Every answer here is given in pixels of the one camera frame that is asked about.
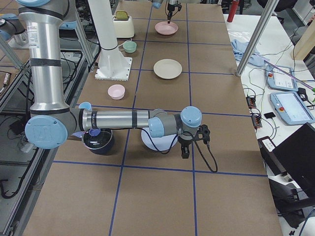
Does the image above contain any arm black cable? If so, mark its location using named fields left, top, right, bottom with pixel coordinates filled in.
left=141, top=127, right=219, bottom=173

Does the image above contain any cream toaster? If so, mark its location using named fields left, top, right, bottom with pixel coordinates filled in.
left=113, top=15, right=135, bottom=38

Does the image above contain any dark blue pot with lid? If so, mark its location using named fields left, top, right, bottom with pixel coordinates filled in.
left=72, top=129, right=115, bottom=155

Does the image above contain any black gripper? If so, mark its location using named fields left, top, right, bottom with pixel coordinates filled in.
left=165, top=0, right=182, bottom=24
left=178, top=124, right=210, bottom=159

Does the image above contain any blue plate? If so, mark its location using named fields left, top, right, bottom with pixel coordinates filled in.
left=141, top=127, right=177, bottom=151

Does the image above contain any black monitor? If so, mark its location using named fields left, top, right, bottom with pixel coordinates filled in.
left=273, top=122, right=315, bottom=197

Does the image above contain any green bowl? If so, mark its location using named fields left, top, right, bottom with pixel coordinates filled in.
left=123, top=41, right=137, bottom=54

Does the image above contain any aluminium frame post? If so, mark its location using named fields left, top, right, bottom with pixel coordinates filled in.
left=235, top=0, right=279, bottom=77

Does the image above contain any grabber stick with green tip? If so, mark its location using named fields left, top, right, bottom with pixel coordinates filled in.
left=264, top=59, right=315, bottom=92

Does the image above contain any clear plastic bag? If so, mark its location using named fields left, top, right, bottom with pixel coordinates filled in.
left=227, top=29, right=252, bottom=42

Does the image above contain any toast slice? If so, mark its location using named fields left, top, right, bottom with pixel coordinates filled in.
left=115, top=10, right=128, bottom=20

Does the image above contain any red cylinder bottle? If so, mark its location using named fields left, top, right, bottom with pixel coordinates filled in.
left=227, top=0, right=239, bottom=23

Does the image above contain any upper teach pendant tablet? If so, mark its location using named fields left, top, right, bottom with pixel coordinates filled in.
left=265, top=65, right=298, bottom=91

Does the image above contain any pink plate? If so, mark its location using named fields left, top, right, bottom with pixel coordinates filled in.
left=155, top=22, right=178, bottom=35

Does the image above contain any light blue cup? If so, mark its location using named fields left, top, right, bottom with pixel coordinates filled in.
left=78, top=102, right=93, bottom=111

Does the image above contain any white pedestal column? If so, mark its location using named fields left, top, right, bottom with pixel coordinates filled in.
left=89, top=0, right=132, bottom=81

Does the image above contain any light blue cloth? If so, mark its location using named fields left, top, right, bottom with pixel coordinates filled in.
left=230, top=39, right=271, bottom=67

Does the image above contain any teach pendant tablet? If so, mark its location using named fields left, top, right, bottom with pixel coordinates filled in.
left=265, top=65, right=298, bottom=91
left=269, top=91, right=315, bottom=125

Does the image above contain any lower teach pendant tablet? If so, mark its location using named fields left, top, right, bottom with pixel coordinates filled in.
left=269, top=91, right=315, bottom=125

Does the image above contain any beige plate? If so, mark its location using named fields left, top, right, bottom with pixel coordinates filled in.
left=153, top=59, right=182, bottom=80

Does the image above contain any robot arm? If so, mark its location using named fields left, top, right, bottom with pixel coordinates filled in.
left=19, top=0, right=210, bottom=158
left=151, top=0, right=182, bottom=24

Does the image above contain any pink bowl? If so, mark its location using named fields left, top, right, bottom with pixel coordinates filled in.
left=107, top=84, right=126, bottom=100

